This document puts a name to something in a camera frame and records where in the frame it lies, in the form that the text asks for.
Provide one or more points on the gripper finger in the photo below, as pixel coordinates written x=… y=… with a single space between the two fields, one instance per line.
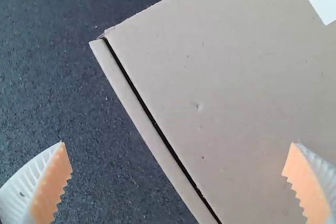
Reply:
x=312 y=182
x=39 y=190

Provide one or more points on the cardboard box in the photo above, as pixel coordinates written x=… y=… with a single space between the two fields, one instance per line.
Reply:
x=236 y=90

